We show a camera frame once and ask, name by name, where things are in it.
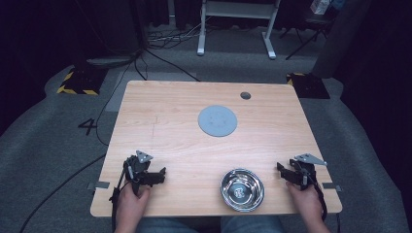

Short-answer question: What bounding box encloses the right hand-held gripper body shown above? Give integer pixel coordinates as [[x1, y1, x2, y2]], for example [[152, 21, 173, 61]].
[[289, 152, 328, 191]]

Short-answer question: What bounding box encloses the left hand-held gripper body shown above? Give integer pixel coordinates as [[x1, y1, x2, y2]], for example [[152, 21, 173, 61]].
[[122, 150, 155, 196]]

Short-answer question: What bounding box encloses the person's right hand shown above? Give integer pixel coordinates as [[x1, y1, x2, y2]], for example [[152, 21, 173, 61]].
[[286, 181, 326, 226]]

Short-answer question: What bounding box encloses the person's left hand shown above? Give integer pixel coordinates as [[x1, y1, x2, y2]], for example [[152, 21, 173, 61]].
[[115, 182, 152, 227]]

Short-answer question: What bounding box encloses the grey tape strip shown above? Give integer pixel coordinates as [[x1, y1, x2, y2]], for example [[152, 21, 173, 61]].
[[86, 181, 111, 191], [322, 182, 343, 192]]

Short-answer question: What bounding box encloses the person's left leg in jeans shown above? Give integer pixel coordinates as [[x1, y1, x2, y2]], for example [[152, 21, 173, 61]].
[[135, 216, 199, 233]]

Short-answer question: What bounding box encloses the person's leg in jeans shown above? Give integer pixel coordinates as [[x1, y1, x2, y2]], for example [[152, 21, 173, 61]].
[[135, 216, 199, 233], [221, 215, 287, 233]]

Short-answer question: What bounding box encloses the shiny steel bowl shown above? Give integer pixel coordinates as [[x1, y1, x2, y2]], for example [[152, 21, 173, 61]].
[[220, 168, 265, 214]]

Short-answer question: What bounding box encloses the person's right leg in jeans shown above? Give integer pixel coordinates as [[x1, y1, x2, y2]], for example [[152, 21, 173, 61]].
[[221, 215, 287, 233]]

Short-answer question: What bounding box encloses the round grey mat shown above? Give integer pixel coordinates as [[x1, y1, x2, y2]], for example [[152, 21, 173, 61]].
[[197, 105, 238, 138]]

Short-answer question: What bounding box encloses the black folding stand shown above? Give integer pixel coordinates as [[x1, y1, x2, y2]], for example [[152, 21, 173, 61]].
[[279, 14, 335, 61]]

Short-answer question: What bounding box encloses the white printed box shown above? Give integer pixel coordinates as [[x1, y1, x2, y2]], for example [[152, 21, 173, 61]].
[[309, 0, 332, 16]]

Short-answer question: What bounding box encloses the right hand-held gripper black cable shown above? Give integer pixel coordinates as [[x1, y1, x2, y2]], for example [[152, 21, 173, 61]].
[[312, 181, 342, 233]]

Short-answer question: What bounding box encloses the hand-held gripper black cable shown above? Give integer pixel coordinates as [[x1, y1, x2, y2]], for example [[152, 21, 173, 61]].
[[109, 161, 133, 233], [312, 181, 342, 233]]

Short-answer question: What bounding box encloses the left hand-held gripper black cable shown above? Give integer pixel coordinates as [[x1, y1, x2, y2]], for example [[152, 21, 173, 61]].
[[109, 161, 133, 233]]

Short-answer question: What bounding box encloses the thin black floor cable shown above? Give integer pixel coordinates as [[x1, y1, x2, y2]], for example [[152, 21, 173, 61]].
[[95, 52, 144, 148]]

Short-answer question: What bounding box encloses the thick black floor cable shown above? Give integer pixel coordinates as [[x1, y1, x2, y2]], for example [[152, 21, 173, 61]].
[[18, 152, 107, 233]]

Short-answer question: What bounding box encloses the black yellow striped base plate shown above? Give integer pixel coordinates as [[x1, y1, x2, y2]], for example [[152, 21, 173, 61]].
[[286, 72, 331, 100], [56, 65, 109, 97]]

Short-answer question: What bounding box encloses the bundle of floor cables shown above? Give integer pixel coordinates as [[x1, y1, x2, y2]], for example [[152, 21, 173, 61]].
[[147, 16, 212, 50]]

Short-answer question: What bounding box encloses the white metal desk frame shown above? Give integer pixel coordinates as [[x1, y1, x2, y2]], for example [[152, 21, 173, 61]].
[[196, 0, 282, 60]]

